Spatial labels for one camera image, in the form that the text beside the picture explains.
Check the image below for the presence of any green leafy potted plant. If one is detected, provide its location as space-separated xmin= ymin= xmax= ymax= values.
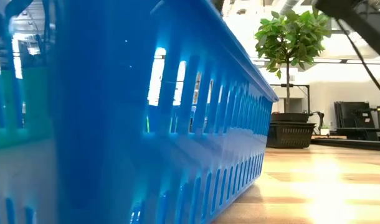
xmin=254 ymin=8 xmax=333 ymax=114

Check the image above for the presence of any black metal stand frame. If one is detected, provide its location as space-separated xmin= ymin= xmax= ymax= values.
xmin=270 ymin=83 xmax=311 ymax=114

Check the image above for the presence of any green plastic slotted basket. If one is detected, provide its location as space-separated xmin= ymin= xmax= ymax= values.
xmin=0 ymin=67 xmax=54 ymax=150

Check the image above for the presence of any black aluminium table frame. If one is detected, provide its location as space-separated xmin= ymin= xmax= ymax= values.
xmin=310 ymin=137 xmax=380 ymax=152

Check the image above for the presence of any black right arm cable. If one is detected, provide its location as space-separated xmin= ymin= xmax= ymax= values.
xmin=335 ymin=17 xmax=380 ymax=103

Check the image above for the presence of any black plastic slotted basket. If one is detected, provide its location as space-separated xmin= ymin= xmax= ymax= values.
xmin=265 ymin=121 xmax=317 ymax=149

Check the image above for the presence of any blue plastic slotted basket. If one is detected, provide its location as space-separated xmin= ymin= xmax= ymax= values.
xmin=0 ymin=0 xmax=280 ymax=224

